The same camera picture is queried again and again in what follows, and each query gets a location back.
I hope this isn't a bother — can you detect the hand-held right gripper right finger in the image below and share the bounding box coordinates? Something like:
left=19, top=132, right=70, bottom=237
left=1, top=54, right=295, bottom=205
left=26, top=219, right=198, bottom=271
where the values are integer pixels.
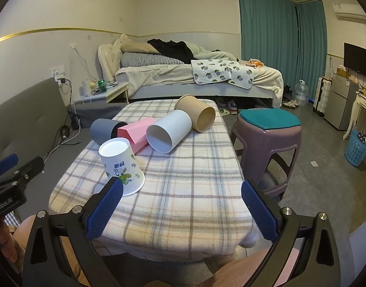
left=241, top=180, right=343, bottom=287

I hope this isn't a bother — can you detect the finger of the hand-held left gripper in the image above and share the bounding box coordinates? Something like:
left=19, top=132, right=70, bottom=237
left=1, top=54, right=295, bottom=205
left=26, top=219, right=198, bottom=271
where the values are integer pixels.
left=0, top=154, right=19, bottom=176
left=0, top=156, right=45, bottom=189

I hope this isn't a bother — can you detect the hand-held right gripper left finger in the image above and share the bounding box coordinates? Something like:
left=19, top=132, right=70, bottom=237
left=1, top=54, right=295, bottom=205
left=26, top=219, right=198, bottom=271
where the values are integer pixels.
left=23, top=177, right=124, bottom=287

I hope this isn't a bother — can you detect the plain white cup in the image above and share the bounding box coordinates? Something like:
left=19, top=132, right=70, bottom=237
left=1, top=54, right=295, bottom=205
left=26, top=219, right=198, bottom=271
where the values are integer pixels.
left=146, top=110, right=192, bottom=155

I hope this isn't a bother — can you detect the white printed paper cup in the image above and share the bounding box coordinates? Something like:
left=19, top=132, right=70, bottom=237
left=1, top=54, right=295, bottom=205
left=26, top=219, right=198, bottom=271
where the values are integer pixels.
left=98, top=138, right=145, bottom=197

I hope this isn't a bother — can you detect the grey cup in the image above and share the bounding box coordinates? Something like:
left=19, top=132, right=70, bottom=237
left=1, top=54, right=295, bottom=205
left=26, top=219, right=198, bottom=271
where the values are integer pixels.
left=90, top=118, right=128, bottom=146

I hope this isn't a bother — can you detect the pink hexagonal cup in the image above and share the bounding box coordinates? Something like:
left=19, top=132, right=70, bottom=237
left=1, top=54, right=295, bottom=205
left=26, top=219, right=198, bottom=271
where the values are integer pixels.
left=118, top=117, right=157, bottom=154

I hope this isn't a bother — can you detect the brown paper cup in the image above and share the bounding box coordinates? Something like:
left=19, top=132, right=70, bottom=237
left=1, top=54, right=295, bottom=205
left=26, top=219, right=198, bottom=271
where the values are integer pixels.
left=174, top=94, right=216, bottom=133

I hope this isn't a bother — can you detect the person's left hand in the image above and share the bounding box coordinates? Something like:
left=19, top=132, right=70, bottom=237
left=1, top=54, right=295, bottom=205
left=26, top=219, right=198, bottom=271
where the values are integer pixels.
left=0, top=215, right=19, bottom=265

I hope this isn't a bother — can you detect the blue checkered cloth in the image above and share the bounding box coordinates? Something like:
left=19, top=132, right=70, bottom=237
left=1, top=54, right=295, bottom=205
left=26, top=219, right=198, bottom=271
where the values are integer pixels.
left=3, top=212, right=21, bottom=226

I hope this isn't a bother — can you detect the person's left leg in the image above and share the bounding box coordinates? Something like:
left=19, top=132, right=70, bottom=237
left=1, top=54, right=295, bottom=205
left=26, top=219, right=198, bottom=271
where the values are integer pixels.
left=15, top=215, right=91, bottom=287

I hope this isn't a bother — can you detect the person's leg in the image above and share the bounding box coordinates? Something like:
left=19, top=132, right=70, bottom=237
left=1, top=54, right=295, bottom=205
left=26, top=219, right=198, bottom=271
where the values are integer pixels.
left=198, top=246, right=302, bottom=287
left=15, top=215, right=91, bottom=287

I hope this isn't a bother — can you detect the person's right leg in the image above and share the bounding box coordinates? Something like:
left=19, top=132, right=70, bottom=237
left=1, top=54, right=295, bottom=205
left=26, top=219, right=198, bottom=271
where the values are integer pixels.
left=198, top=246, right=302, bottom=287

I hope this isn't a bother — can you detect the purple plastic stool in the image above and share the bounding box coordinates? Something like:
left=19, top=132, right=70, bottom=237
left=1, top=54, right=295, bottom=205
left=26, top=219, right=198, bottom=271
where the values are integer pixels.
left=229, top=109, right=303, bottom=200

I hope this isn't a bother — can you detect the plaid-covered table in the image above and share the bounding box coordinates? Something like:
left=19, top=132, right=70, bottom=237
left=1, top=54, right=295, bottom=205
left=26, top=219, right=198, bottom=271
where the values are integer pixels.
left=49, top=98, right=257, bottom=260

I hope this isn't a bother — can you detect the teal seat cushion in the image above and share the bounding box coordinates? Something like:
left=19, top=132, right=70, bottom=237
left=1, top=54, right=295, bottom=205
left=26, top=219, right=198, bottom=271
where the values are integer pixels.
left=239, top=108, right=301, bottom=131

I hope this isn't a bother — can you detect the blue laundry basket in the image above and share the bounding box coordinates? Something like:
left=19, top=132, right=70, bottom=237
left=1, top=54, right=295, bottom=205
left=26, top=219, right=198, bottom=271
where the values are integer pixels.
left=344, top=128, right=366, bottom=167

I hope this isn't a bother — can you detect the small white bedside table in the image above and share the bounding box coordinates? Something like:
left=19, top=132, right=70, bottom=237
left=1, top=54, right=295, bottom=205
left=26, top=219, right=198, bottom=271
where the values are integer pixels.
left=107, top=81, right=130, bottom=104

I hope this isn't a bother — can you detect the clear water jug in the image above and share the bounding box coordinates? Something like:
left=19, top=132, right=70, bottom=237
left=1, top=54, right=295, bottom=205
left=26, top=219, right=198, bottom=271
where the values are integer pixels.
left=294, top=80, right=309, bottom=107

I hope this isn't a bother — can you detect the white suitcase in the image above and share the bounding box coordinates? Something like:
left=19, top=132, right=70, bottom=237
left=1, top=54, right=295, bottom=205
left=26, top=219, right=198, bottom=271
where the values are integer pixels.
left=313, top=77, right=333, bottom=117

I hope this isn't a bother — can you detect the white padded headboard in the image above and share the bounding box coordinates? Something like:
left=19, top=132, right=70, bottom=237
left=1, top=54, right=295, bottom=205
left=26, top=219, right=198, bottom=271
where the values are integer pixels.
left=98, top=43, right=124, bottom=82

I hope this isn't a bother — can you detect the silver mini fridge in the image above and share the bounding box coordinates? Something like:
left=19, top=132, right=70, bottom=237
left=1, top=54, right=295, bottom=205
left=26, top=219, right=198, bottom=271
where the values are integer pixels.
left=324, top=73, right=360, bottom=131

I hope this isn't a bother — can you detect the floral quilted mat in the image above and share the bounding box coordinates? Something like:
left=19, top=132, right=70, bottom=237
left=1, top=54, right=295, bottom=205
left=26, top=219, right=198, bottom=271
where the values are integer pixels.
left=191, top=58, right=255, bottom=90

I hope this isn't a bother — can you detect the bed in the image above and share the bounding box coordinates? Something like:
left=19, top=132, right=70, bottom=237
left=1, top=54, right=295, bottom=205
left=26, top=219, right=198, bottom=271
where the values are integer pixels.
left=98, top=34, right=284, bottom=109

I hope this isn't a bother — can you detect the white dressing table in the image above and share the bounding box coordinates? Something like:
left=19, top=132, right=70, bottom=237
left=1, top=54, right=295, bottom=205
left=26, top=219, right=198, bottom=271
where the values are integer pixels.
left=343, top=91, right=366, bottom=174

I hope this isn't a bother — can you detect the checkered pillow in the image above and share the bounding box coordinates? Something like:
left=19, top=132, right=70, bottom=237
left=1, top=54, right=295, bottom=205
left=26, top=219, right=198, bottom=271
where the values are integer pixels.
left=120, top=52, right=185, bottom=69

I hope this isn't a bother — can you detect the beige pillow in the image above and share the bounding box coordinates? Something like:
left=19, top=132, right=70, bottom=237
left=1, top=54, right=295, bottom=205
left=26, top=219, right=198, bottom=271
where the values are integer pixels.
left=113, top=34, right=155, bottom=53

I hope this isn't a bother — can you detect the pale green duvet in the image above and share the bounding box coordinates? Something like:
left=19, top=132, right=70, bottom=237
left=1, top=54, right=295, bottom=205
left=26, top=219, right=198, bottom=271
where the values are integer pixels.
left=186, top=41, right=240, bottom=64

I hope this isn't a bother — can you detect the black clothing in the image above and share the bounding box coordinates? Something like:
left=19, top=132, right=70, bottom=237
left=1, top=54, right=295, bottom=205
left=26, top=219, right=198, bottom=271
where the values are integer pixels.
left=147, top=39, right=196, bottom=64

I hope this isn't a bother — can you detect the teal curtain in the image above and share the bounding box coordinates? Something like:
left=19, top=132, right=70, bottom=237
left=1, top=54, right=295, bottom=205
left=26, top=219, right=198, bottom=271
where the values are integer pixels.
left=237, top=0, right=301, bottom=95
left=296, top=0, right=329, bottom=95

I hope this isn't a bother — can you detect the black television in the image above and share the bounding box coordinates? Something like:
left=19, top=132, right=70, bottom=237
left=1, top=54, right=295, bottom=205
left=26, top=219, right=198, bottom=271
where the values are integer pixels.
left=343, top=42, right=366, bottom=78

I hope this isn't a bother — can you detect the white air conditioner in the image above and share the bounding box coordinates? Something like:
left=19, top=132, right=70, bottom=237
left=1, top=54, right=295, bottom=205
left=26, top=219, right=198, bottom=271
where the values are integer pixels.
left=332, top=1, right=366, bottom=22

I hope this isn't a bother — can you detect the black cable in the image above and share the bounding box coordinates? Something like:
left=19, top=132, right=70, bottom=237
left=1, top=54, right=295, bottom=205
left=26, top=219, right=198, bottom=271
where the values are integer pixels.
left=44, top=78, right=82, bottom=163

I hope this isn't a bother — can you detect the white wall power strip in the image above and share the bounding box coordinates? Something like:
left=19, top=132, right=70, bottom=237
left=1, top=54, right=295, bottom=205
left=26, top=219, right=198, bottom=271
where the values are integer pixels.
left=51, top=66, right=67, bottom=85

